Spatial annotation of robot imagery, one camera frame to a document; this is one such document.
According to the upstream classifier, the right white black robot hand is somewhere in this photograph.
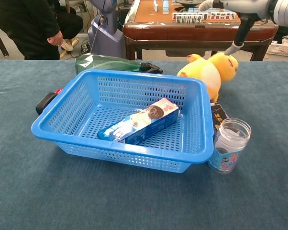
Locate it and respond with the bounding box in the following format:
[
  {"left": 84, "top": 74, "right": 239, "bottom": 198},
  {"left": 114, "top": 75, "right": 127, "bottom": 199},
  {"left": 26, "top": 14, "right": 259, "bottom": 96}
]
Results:
[{"left": 198, "top": 0, "right": 276, "bottom": 56}]

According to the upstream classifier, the yellow plush toy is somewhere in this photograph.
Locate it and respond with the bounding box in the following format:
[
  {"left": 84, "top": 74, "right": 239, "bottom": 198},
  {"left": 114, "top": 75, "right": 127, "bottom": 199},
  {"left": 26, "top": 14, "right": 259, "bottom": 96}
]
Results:
[{"left": 177, "top": 52, "right": 239, "bottom": 103}]

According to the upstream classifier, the blue cookie box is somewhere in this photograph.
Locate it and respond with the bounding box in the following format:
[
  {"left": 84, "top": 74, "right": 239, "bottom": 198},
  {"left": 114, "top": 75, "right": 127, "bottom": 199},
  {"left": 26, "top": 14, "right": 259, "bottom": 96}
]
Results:
[{"left": 97, "top": 97, "right": 179, "bottom": 146}]

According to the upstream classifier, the blue perforated plastic basket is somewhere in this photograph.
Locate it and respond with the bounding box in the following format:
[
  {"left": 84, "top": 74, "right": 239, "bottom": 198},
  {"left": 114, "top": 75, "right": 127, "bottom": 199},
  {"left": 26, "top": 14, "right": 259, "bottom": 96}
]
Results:
[{"left": 31, "top": 69, "right": 214, "bottom": 173}]

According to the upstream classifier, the row of red mahjong tiles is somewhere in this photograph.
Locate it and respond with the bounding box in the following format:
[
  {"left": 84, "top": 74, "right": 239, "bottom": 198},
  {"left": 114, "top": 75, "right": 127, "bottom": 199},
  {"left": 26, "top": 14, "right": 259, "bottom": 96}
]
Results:
[{"left": 209, "top": 12, "right": 237, "bottom": 21}]

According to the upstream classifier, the white plastic crate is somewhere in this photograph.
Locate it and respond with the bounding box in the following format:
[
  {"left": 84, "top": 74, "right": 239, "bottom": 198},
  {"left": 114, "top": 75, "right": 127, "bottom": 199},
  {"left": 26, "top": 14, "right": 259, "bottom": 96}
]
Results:
[{"left": 266, "top": 42, "right": 288, "bottom": 58}]

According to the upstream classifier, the row of green mahjong tiles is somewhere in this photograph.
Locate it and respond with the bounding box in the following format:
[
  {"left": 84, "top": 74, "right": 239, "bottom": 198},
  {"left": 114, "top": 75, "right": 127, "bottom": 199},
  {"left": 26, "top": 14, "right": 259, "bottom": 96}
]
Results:
[{"left": 172, "top": 12, "right": 208, "bottom": 24}]

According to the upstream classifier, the brown mahjong table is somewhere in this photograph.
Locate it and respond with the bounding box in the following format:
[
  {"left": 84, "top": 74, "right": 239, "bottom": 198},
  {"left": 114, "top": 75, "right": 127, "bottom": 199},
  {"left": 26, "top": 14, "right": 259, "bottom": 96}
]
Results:
[{"left": 122, "top": 0, "right": 279, "bottom": 62}]

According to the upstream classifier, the black snack box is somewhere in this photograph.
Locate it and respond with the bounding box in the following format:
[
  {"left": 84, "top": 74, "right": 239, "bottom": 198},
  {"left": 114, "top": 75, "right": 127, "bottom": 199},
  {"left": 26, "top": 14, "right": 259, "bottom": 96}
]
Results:
[{"left": 210, "top": 102, "right": 228, "bottom": 142}]

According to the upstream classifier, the clear plastic jar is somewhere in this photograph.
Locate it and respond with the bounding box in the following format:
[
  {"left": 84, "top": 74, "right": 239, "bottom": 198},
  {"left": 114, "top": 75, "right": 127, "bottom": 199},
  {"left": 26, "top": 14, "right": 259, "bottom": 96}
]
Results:
[{"left": 208, "top": 117, "right": 252, "bottom": 175}]

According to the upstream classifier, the green spray bottle black trigger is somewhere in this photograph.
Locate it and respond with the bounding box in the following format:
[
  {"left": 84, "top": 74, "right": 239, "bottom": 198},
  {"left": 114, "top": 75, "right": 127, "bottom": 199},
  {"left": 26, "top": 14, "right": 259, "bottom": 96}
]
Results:
[{"left": 74, "top": 53, "right": 164, "bottom": 75}]

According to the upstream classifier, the person in black clothes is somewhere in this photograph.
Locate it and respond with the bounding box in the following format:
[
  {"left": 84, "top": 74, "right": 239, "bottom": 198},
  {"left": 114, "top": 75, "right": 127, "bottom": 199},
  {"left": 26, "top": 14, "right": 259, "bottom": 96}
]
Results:
[{"left": 0, "top": 0, "right": 84, "bottom": 60}]

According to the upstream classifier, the black bottle red cap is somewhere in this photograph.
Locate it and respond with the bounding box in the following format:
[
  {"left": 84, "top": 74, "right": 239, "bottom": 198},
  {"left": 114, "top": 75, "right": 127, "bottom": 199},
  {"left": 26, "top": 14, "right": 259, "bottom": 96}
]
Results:
[{"left": 35, "top": 89, "right": 63, "bottom": 115}]

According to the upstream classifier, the blue table cloth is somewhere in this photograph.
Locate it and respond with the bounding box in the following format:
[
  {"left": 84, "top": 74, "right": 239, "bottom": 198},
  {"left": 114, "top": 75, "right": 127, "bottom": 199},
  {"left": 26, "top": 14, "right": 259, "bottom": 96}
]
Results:
[{"left": 0, "top": 59, "right": 288, "bottom": 230}]

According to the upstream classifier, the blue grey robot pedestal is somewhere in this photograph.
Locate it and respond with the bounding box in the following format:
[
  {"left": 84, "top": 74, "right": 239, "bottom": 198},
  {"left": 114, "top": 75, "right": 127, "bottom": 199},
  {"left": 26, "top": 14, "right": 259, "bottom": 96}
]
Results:
[{"left": 87, "top": 0, "right": 127, "bottom": 59}]

